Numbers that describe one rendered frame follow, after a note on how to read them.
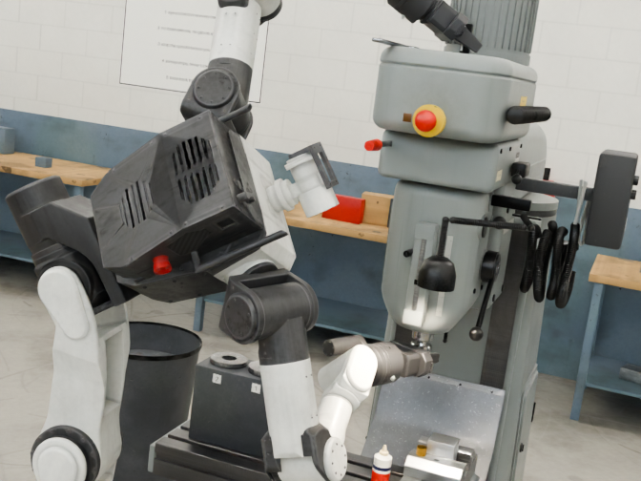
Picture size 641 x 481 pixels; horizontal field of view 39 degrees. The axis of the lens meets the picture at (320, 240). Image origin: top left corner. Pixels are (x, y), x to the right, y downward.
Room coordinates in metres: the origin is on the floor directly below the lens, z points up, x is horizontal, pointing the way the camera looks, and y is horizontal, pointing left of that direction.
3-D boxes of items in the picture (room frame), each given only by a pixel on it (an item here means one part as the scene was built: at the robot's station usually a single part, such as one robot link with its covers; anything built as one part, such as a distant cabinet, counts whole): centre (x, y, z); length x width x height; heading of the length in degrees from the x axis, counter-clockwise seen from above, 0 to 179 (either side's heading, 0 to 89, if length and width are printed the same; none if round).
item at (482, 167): (1.96, -0.26, 1.68); 0.34 x 0.24 x 0.10; 161
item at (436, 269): (1.70, -0.23, 1.48); 0.07 x 0.07 x 0.06
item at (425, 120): (1.68, -0.17, 1.76); 0.04 x 0.03 x 0.04; 71
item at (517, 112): (1.90, -0.40, 1.79); 0.45 x 0.04 x 0.04; 161
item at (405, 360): (1.85, -0.19, 1.24); 0.13 x 0.12 x 0.10; 46
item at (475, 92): (1.93, -0.25, 1.81); 0.47 x 0.26 x 0.16; 161
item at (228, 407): (2.06, 0.14, 1.02); 0.22 x 0.12 x 0.20; 72
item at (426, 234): (1.81, -0.21, 1.45); 0.04 x 0.04 x 0.21; 71
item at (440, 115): (1.70, -0.17, 1.76); 0.06 x 0.02 x 0.06; 71
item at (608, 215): (2.09, -0.66, 1.62); 0.20 x 0.09 x 0.21; 161
